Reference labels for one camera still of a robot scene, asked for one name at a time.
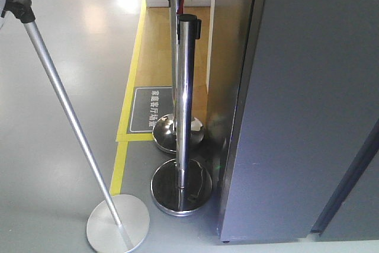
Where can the silver sign stand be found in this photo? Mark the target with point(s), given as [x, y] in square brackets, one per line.
[119, 223]

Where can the dark floor sign sticker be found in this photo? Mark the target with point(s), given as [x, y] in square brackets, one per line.
[149, 104]

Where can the chrome stanchion post near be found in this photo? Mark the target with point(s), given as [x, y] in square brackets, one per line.
[181, 186]

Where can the dark grey fridge side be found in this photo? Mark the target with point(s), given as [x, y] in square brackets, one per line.
[351, 214]

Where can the chrome stanchion post far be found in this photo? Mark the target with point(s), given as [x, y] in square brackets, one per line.
[164, 131]

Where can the chrome stanchion post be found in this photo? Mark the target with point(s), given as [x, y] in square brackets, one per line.
[181, 186]
[164, 131]

